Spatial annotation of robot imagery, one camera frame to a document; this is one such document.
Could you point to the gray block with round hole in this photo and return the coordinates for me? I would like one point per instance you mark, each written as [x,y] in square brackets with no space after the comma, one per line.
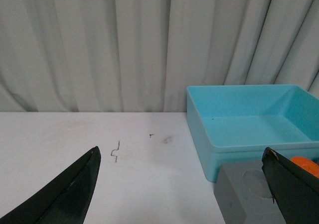
[243,195]

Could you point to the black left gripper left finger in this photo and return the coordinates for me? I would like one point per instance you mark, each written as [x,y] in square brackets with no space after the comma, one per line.
[65,199]

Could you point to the light blue plastic box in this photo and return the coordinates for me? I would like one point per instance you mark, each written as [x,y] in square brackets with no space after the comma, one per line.
[237,122]

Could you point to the white pleated curtain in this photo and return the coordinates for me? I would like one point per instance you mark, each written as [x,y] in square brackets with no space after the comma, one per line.
[141,55]

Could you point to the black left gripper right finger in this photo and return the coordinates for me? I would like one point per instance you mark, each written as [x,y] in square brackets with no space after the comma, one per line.
[295,190]

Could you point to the orange cylinder with white numbers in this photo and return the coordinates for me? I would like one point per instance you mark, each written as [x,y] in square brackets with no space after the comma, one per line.
[307,165]

